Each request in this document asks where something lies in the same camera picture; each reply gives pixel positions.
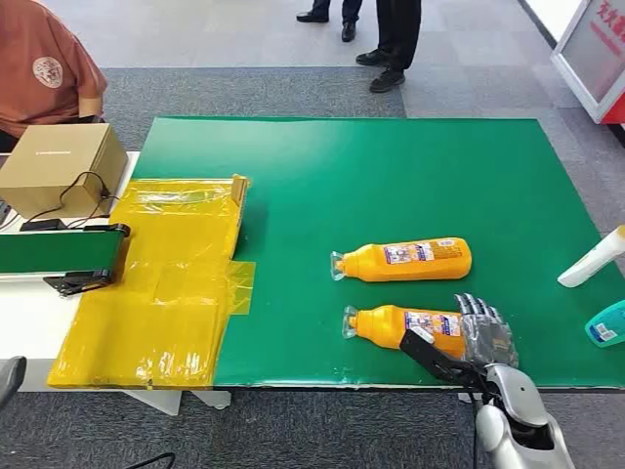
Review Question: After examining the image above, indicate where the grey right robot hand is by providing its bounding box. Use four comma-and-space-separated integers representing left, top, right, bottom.
454, 293, 520, 370

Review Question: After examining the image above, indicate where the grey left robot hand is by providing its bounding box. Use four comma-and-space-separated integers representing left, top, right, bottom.
0, 356, 28, 410

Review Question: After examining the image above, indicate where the orange bottle clear cap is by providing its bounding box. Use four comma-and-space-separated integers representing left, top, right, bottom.
342, 304, 467, 362
329, 236, 474, 284

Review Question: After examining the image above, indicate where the teal plastic bottle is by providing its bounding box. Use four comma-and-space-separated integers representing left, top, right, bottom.
584, 298, 625, 350

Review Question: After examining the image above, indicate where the white plastic bottle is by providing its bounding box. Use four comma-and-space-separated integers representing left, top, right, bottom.
557, 225, 625, 290

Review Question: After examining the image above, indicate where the green conveyor belt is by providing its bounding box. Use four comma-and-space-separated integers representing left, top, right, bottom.
0, 223, 132, 298

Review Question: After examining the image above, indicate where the black power adapter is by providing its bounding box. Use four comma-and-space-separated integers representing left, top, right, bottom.
19, 218, 68, 234

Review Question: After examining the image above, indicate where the white table foot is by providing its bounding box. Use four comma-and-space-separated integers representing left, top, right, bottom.
190, 389, 232, 411
122, 389, 182, 417

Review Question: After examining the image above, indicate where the brown cardboard box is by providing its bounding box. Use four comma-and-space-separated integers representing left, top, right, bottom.
0, 122, 129, 222

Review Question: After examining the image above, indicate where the yellow plastic sheet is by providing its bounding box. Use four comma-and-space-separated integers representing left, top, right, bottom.
47, 173, 256, 390

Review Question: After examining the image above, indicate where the seated person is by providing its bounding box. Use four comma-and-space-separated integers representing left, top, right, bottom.
0, 0, 109, 154

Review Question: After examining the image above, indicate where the white framed sign board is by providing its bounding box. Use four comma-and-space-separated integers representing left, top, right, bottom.
550, 0, 625, 126

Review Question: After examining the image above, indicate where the standing person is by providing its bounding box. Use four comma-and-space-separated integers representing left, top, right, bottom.
296, 0, 364, 44
355, 0, 423, 95

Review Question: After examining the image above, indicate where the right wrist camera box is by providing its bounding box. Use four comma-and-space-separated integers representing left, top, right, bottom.
399, 327, 489, 391

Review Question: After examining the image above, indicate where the thin black cable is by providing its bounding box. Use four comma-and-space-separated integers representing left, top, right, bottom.
21, 170, 121, 229

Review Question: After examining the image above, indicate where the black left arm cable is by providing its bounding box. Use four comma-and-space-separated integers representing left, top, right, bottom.
122, 451, 177, 469

